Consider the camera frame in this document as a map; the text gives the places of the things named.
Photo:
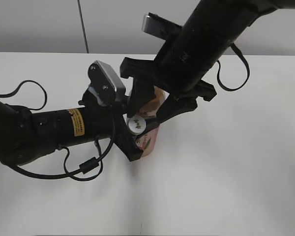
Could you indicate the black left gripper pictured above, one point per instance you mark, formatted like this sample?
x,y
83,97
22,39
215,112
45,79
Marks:
x,y
108,122

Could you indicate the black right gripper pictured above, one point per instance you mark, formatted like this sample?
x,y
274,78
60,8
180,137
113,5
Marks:
x,y
146,75

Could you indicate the white bottle cap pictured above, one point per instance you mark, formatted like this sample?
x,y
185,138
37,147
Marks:
x,y
136,125

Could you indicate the pink peach tea bottle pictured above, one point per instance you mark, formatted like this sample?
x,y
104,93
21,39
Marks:
x,y
147,140

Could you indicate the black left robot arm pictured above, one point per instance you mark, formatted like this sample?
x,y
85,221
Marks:
x,y
27,136

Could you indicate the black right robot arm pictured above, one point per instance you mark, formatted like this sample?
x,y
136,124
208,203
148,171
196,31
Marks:
x,y
189,52

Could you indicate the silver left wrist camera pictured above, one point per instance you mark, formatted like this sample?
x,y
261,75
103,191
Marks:
x,y
105,84

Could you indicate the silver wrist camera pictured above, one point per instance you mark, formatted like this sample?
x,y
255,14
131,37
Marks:
x,y
159,27
105,84

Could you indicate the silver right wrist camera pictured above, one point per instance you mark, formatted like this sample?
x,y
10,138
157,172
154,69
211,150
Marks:
x,y
159,27

